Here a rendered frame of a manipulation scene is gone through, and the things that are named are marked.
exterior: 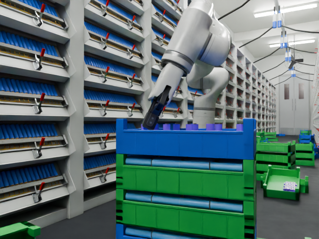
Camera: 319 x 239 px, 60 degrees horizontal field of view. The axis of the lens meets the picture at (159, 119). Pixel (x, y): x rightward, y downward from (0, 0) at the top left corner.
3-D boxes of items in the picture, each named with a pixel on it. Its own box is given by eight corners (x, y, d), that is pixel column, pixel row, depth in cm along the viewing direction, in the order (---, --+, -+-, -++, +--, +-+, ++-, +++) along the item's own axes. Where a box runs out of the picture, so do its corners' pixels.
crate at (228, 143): (115, 153, 63) (115, 118, 63) (149, 146, 82) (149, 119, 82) (253, 160, 53) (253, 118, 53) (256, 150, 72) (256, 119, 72)
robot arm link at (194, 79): (214, 92, 157) (186, 91, 160) (216, 72, 159) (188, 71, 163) (213, 49, 109) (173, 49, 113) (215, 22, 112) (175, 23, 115)
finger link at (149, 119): (152, 102, 71) (141, 126, 71) (154, 101, 68) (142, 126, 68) (163, 107, 72) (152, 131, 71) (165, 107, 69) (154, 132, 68)
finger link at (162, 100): (168, 78, 71) (159, 95, 74) (164, 94, 65) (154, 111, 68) (172, 80, 71) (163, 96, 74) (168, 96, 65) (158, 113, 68)
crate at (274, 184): (299, 200, 165) (298, 188, 163) (263, 196, 175) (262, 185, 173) (300, 177, 191) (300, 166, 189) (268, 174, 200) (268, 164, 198)
